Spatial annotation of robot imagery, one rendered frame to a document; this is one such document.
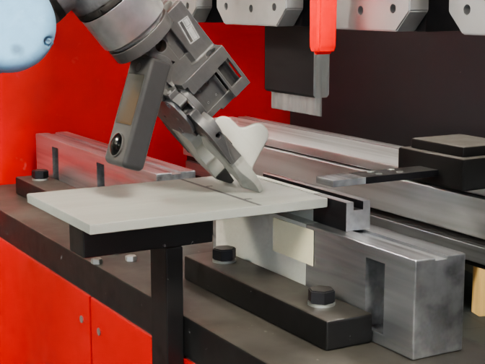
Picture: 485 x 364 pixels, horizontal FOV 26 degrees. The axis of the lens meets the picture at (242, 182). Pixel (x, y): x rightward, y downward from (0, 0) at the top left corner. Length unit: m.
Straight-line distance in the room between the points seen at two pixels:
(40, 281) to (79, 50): 0.56
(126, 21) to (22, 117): 0.92
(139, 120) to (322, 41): 0.20
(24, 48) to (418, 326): 0.43
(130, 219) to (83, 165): 0.69
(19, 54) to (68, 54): 1.09
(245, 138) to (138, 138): 0.12
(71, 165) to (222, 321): 0.69
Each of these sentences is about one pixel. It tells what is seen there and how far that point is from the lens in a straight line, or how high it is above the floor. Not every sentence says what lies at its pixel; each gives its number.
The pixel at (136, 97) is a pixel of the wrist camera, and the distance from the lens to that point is 1.06.
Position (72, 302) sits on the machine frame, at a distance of 1.43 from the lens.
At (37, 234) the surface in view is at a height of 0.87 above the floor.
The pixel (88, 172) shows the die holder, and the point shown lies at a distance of 1.66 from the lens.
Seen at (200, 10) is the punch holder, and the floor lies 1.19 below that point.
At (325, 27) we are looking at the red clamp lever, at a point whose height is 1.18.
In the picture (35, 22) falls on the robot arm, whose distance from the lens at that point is 0.86.
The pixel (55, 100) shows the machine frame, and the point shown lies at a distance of 1.95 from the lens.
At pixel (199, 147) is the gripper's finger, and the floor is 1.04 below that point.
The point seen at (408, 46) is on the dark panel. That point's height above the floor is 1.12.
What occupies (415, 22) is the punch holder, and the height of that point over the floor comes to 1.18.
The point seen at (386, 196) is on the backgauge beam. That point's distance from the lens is 1.43.
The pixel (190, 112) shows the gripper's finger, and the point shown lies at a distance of 1.06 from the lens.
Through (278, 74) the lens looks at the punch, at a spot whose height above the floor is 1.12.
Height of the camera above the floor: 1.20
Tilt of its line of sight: 10 degrees down
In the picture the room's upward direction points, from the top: straight up
